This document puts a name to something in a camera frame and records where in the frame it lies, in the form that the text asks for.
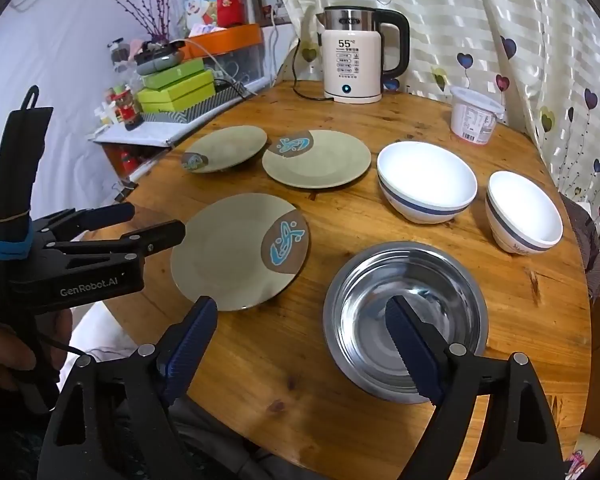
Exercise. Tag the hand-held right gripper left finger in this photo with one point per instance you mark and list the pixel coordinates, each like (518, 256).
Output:
(192, 340)

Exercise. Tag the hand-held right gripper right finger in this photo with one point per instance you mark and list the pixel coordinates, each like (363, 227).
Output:
(412, 345)

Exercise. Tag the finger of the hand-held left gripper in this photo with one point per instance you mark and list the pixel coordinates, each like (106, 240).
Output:
(105, 214)
(160, 235)

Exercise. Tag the stainless steel bowl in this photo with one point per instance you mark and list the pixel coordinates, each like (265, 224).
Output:
(365, 310)

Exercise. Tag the green plate with fish print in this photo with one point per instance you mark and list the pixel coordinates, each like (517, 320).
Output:
(220, 260)
(325, 165)
(230, 147)

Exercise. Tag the large white blue-banded bowl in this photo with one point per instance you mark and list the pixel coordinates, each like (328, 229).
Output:
(425, 175)

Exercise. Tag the small white blue-banded bowl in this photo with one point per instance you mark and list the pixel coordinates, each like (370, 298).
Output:
(522, 210)

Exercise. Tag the person's left forearm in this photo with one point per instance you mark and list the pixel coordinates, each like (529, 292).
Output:
(5, 440)

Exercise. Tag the person's left hand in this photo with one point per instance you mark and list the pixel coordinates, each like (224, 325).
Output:
(2, 355)

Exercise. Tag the black binder clip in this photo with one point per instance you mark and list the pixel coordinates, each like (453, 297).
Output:
(126, 189)

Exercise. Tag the small red figurine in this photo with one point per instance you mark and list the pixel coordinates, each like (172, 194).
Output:
(129, 159)

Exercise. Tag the white side shelf board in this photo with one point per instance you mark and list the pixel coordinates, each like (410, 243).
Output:
(150, 135)

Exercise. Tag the grey clothing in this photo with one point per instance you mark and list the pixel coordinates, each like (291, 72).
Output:
(220, 440)

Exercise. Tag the red nutcracker figurine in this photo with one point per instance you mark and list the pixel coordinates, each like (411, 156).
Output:
(126, 107)

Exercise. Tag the chevron pattern tray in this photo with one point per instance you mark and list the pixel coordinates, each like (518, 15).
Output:
(200, 110)

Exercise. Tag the light green flat box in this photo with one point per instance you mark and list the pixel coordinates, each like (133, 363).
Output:
(180, 105)

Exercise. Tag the stack of green boxes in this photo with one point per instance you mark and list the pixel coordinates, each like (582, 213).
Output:
(180, 89)

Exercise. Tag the dark green flat box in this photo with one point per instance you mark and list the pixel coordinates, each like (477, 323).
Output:
(175, 71)

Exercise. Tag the grey electronic device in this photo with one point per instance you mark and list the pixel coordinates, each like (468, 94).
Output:
(155, 62)

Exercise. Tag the dark dotted cloth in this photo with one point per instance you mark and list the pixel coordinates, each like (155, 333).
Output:
(582, 245)

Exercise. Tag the purple decorative branches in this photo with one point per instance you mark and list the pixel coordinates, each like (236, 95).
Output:
(155, 17)

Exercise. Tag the colourful cloth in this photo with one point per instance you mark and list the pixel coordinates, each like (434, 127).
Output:
(577, 465)

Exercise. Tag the orange-lid clear storage box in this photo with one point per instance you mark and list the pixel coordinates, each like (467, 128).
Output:
(230, 40)

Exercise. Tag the white plastic tub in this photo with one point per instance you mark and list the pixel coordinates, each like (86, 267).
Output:
(472, 120)

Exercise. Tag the cream electric kettle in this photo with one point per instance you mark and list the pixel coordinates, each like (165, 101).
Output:
(352, 60)

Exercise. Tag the heart print curtain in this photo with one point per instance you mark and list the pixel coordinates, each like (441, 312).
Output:
(480, 35)

